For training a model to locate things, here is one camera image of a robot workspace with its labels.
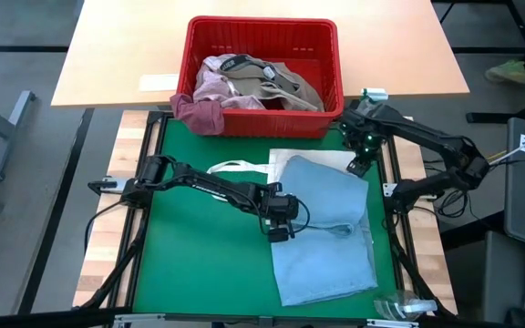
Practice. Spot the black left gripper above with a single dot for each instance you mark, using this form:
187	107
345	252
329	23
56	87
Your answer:
283	207

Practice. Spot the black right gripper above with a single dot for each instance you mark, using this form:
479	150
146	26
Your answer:
358	130

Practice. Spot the white printed tote bag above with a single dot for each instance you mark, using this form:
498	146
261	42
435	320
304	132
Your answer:
290	157

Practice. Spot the light blue jeans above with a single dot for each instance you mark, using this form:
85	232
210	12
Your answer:
326	264

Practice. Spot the maroon shirt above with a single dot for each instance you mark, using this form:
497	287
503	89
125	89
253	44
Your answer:
198	116

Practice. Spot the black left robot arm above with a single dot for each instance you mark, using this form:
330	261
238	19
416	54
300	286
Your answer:
208	182

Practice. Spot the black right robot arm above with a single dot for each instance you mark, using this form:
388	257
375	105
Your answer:
426	132

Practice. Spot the red plastic laundry bin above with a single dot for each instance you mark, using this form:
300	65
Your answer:
262	36

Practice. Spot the green-label spray bottle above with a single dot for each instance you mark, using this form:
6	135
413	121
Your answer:
374	94

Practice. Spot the khaki trousers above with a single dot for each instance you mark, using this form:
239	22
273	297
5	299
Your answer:
285	82

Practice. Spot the green table mat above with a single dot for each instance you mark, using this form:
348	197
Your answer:
185	273

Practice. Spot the black desk foot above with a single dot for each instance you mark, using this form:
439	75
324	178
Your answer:
495	117

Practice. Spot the pink garment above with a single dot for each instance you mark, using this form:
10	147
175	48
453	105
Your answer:
212	86

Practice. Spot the clear spray bottle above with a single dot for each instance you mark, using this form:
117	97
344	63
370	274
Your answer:
404	305

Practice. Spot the green shoe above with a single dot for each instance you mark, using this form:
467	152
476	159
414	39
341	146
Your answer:
508	71

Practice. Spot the white paper label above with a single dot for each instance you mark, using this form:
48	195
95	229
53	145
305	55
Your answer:
158	82

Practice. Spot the light wooden desk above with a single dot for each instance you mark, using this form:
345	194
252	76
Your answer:
121	45

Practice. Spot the grey metal desk leg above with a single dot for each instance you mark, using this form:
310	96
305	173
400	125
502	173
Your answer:
7	132

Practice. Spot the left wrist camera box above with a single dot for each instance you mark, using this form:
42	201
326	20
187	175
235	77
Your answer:
278	234

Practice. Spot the black frame strut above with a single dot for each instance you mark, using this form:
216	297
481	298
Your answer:
116	273
415	278

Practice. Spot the black table frame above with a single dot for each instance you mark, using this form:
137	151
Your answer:
155	115

